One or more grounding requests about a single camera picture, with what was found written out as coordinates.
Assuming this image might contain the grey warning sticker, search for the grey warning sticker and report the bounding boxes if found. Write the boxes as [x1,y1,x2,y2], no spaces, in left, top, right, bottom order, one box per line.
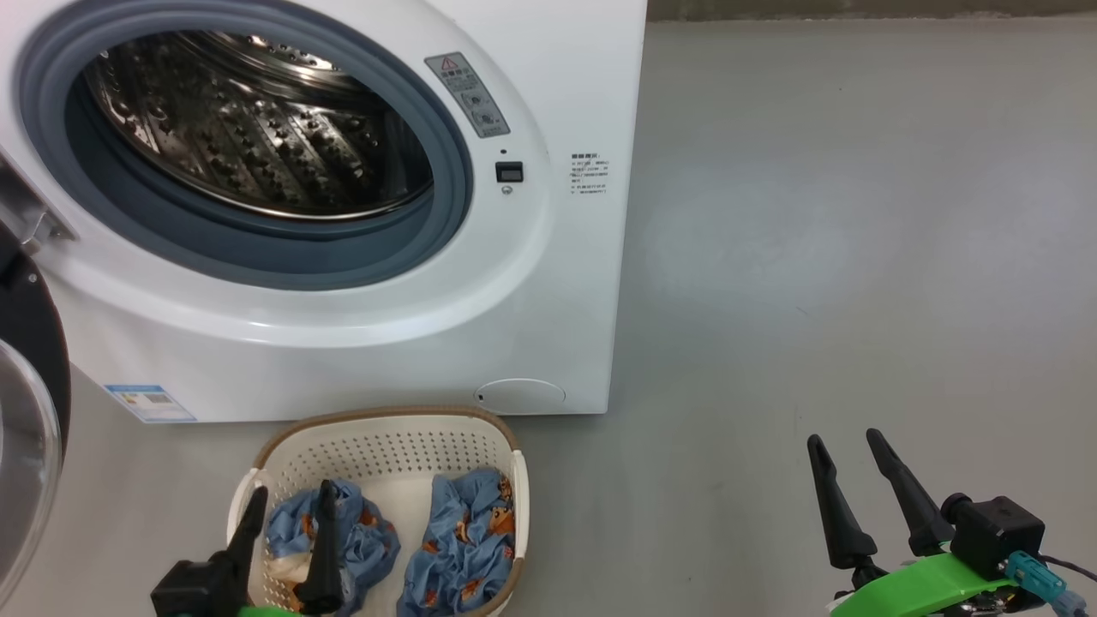
[424,53,511,138]

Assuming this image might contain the steel washer drum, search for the steel washer drum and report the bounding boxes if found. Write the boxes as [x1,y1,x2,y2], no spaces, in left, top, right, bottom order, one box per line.
[81,30,434,219]

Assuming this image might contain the round drain filter cover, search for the round drain filter cover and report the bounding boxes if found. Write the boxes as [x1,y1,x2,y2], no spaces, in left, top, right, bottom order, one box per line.
[474,379,566,414]

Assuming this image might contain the cream perforated laundry basket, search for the cream perforated laundry basket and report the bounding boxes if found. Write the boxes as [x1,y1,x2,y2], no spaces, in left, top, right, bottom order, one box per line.
[227,407,531,617]

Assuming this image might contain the blue patterned garment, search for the blue patterned garment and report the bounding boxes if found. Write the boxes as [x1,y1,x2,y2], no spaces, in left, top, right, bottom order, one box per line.
[396,469,517,617]
[266,478,401,617]

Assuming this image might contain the black-rimmed glass washer door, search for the black-rimmed glass washer door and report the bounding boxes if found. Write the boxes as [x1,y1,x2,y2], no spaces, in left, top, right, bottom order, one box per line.
[0,214,74,601]

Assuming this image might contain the blue energy label sticker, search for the blue energy label sticker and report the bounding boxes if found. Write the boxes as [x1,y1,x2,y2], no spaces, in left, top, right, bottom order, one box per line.
[105,385,198,423]

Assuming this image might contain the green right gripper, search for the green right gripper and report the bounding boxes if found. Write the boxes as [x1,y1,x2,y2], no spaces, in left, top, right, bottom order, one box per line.
[806,428,1042,617]

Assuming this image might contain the small printed text label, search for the small printed text label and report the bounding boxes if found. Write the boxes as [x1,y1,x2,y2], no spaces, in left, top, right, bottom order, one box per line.
[571,154,610,196]

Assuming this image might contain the white front-load washing machine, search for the white front-load washing machine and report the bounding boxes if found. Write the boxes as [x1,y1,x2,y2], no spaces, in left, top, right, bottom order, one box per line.
[0,0,648,425]

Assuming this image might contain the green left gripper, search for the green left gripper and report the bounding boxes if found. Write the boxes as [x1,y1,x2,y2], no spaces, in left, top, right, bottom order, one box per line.
[225,480,344,617]

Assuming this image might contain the right camera cable teal plug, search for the right camera cable teal plug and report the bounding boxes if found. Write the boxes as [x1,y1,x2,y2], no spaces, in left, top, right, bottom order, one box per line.
[1007,551,1097,617]

